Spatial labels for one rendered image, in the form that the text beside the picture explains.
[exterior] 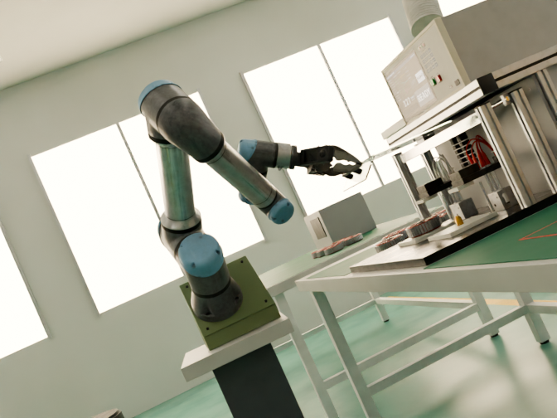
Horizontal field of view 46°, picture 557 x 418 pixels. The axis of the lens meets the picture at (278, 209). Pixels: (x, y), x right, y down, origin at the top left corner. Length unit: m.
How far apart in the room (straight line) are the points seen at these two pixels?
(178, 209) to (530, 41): 1.07
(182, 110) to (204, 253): 0.41
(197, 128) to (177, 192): 0.28
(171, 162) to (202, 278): 0.32
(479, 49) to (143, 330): 5.03
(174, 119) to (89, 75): 5.22
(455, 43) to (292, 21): 5.29
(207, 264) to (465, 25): 0.95
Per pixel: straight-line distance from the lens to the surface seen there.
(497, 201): 1.94
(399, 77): 2.17
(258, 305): 1.93
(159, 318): 6.44
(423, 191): 2.12
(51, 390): 6.56
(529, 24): 2.02
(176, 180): 1.78
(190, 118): 1.59
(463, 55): 1.89
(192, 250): 1.81
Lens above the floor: 0.96
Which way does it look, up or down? 2 degrees up
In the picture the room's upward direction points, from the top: 24 degrees counter-clockwise
